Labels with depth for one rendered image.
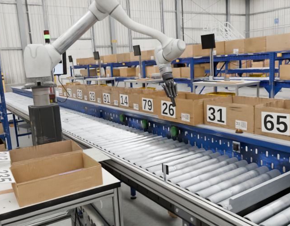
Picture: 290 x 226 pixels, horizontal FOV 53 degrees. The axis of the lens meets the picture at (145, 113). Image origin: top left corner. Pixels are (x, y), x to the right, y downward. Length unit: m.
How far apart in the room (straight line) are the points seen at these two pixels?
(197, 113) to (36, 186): 1.10
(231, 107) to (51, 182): 1.09
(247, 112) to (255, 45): 5.59
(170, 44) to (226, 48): 5.90
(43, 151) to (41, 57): 0.60
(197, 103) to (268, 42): 5.26
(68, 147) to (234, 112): 1.08
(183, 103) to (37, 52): 1.01
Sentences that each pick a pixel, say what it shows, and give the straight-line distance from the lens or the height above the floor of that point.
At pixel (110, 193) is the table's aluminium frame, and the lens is 1.50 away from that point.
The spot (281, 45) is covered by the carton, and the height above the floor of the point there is 1.50.
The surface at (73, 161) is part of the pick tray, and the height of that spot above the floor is 0.81.
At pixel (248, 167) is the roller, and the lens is 1.65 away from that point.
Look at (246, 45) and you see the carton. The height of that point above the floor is 1.56.
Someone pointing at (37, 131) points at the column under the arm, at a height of 0.92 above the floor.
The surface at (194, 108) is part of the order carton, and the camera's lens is 1.94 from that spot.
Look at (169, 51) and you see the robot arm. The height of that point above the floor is 1.38.
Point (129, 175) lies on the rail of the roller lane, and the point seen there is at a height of 0.68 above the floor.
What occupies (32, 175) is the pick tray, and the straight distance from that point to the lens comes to 1.65.
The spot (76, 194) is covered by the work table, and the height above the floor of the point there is 0.74.
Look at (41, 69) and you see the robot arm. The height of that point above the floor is 1.32.
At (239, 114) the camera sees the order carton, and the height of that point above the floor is 0.99.
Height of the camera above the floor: 1.32
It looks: 10 degrees down
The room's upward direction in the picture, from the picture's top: 4 degrees counter-clockwise
